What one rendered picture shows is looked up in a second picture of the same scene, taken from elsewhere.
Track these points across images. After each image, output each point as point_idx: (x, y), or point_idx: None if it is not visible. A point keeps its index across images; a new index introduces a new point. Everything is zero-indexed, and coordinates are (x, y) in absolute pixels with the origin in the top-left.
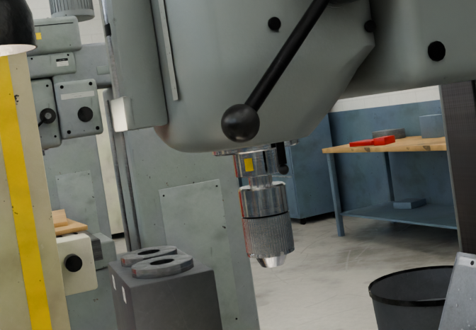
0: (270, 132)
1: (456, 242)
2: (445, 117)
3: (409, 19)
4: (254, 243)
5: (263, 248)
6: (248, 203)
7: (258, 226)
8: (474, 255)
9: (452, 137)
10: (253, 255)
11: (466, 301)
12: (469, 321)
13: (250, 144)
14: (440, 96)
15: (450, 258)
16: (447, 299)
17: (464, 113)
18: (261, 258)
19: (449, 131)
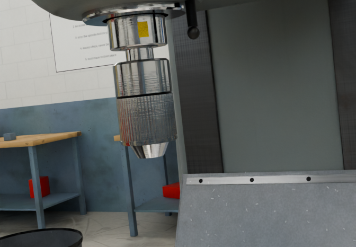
0: None
1: (3, 221)
2: (175, 54)
3: None
4: (145, 126)
5: (158, 132)
6: (140, 77)
7: (152, 105)
8: (202, 174)
9: (182, 71)
10: (142, 141)
11: (200, 214)
12: (207, 231)
13: None
14: (168, 36)
15: (2, 234)
16: (179, 216)
17: (196, 49)
18: (153, 143)
19: (179, 66)
